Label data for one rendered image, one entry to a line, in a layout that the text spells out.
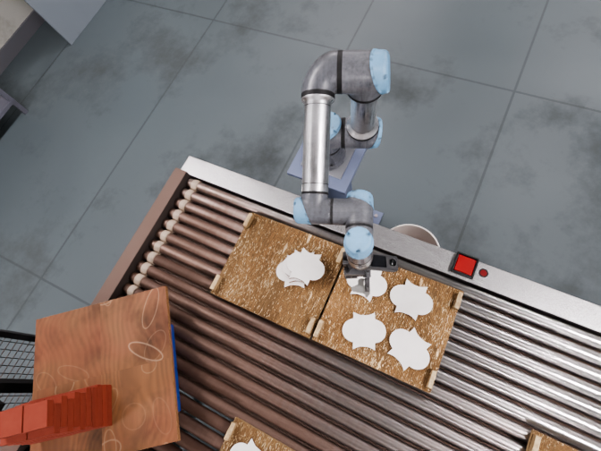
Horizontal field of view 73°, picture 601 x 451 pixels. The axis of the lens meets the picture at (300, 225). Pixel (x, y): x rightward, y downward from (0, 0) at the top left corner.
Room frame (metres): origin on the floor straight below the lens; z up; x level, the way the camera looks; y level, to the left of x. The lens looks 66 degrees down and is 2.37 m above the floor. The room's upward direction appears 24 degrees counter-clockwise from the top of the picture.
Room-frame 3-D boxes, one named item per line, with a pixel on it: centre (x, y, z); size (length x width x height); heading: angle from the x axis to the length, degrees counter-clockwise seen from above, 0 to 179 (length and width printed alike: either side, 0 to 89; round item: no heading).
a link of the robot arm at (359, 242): (0.34, -0.12, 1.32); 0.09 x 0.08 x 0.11; 153
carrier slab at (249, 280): (0.50, 0.14, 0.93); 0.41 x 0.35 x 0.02; 43
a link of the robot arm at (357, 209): (0.44, -0.15, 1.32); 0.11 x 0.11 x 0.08; 63
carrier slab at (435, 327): (0.20, -0.14, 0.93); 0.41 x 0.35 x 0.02; 43
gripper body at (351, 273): (0.34, -0.11, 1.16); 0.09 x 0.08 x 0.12; 66
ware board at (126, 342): (0.39, 0.81, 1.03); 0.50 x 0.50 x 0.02; 80
